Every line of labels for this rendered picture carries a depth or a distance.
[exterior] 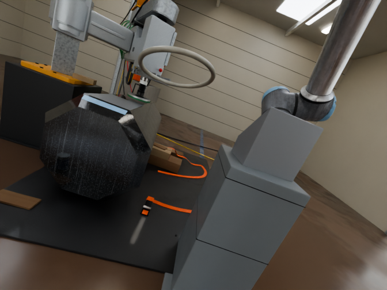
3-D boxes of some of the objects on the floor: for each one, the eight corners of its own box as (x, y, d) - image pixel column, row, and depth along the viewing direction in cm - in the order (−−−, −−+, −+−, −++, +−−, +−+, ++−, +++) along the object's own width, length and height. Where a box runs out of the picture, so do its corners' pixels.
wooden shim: (-13, 199, 112) (-13, 197, 111) (2, 190, 121) (2, 189, 121) (29, 210, 115) (29, 208, 115) (41, 201, 125) (41, 199, 124)
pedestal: (-8, 136, 173) (-3, 58, 154) (43, 123, 236) (51, 67, 217) (62, 157, 183) (76, 87, 164) (93, 140, 246) (105, 88, 227)
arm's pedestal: (230, 254, 146) (280, 164, 124) (243, 331, 98) (330, 207, 76) (173, 233, 143) (213, 138, 121) (158, 303, 95) (222, 166, 73)
